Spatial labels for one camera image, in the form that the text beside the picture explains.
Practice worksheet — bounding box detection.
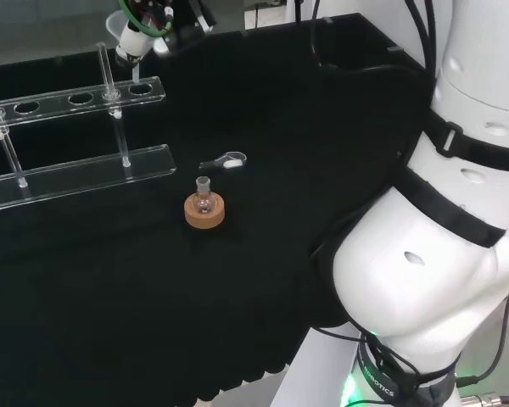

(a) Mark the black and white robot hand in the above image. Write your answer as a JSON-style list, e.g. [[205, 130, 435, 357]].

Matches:
[[114, 0, 218, 65]]

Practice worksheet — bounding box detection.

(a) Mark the brown cork ring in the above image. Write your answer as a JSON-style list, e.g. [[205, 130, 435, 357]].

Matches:
[[183, 192, 227, 231]]

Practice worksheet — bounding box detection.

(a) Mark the clear funnel stand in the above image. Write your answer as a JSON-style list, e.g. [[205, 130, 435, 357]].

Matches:
[[0, 42, 178, 214]]

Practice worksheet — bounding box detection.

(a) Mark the clear weighing funnel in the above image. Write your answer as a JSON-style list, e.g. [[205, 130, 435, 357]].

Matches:
[[199, 151, 249, 172]]

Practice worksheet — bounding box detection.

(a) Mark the clear plastic funnel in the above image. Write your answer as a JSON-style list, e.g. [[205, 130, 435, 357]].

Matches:
[[105, 10, 171, 84]]

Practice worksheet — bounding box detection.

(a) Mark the thin black cable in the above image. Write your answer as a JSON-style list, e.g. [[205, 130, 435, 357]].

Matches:
[[456, 287, 509, 387]]

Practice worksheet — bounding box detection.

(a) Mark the black bench cloth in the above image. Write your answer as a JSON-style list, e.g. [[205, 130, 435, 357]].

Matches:
[[0, 12, 436, 404]]

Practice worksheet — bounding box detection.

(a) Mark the clear round-bottom flask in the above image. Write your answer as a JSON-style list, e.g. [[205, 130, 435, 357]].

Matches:
[[193, 176, 217, 215]]

